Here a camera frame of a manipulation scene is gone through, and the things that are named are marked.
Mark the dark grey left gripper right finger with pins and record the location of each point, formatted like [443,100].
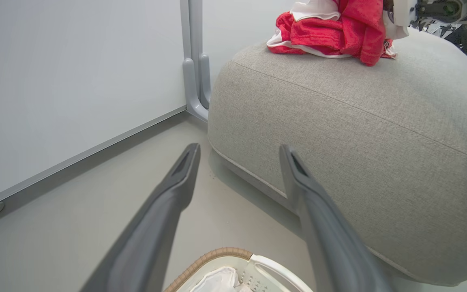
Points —
[330,243]

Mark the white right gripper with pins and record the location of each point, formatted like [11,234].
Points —
[401,16]

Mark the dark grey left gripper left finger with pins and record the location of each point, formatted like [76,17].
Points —
[152,231]

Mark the red and white garment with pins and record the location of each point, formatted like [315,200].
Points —
[339,32]

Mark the white laundry basket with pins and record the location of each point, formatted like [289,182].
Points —
[274,271]

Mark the white cloth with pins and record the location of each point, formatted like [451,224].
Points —
[219,282]

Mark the grey fabric ottoman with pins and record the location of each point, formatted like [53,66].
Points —
[359,134]

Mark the grey metal partition frame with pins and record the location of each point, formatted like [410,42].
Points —
[195,61]

